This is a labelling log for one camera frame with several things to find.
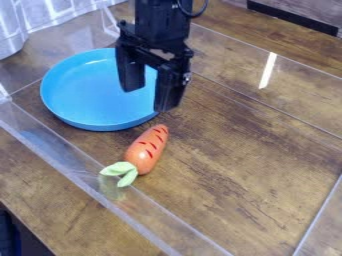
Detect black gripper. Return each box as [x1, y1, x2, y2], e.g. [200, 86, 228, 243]
[116, 0, 195, 112]

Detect dark baseboard strip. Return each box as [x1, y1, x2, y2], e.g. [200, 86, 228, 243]
[247, 0, 339, 37]

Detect orange toy carrot green leaves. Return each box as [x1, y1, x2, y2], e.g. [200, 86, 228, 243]
[100, 124, 169, 188]

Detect clear acrylic triangular bracket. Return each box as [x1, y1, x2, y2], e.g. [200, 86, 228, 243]
[100, 5, 120, 39]

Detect white grey patterned curtain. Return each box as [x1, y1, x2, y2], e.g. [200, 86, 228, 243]
[0, 0, 125, 60]

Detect clear acrylic enclosure panel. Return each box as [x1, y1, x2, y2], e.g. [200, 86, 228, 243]
[0, 98, 232, 256]

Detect black cable loop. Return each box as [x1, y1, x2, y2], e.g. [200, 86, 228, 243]
[176, 0, 211, 18]

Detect blue round plastic tray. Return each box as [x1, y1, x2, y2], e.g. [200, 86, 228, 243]
[40, 48, 157, 132]

